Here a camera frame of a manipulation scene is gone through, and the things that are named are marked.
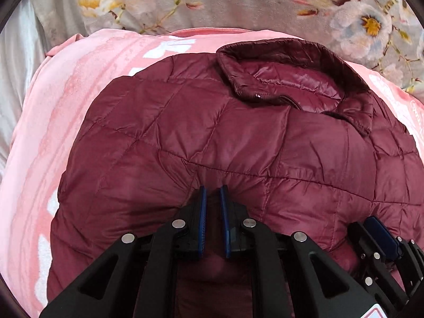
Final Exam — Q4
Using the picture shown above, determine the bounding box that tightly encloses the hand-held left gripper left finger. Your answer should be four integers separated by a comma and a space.
40, 185, 208, 318

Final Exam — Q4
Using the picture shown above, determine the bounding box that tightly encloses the white satin cloth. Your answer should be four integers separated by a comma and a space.
0, 0, 48, 176

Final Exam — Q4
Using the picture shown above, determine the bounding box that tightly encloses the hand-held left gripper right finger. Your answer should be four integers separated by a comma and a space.
219, 185, 381, 318

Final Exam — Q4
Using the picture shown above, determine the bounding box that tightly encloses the grey floral blanket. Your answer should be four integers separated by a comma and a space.
30, 0, 424, 94

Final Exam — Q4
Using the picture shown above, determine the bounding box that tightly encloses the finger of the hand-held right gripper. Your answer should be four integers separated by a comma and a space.
365, 215, 424, 292
347, 220, 409, 305

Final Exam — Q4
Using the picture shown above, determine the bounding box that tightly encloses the maroon quilted puffer jacket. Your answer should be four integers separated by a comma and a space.
46, 38, 421, 318

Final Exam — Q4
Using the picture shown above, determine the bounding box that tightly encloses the pink plush blanket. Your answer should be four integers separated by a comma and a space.
0, 28, 424, 315

